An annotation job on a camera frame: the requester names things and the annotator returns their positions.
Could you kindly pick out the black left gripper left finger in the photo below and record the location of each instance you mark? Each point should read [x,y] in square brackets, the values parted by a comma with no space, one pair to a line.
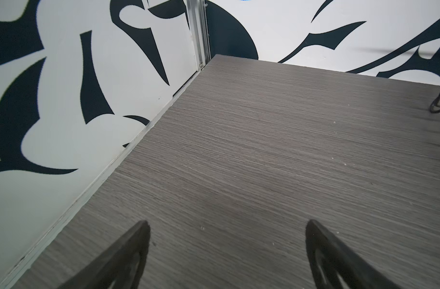
[120,266]

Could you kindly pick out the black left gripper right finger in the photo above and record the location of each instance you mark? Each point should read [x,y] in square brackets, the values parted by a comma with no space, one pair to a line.
[332,261]

